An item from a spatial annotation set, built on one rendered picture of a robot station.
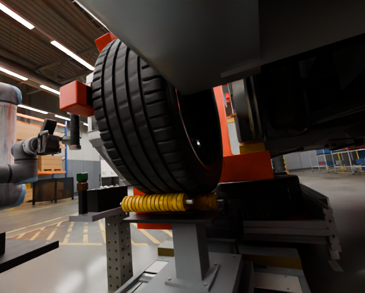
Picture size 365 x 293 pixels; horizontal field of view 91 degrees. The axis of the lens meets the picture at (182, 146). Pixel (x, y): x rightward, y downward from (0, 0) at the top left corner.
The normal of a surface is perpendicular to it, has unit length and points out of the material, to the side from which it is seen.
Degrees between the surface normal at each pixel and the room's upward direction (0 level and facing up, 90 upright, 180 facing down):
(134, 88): 96
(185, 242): 90
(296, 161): 90
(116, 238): 90
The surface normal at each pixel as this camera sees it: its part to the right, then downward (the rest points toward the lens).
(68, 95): -0.41, -0.09
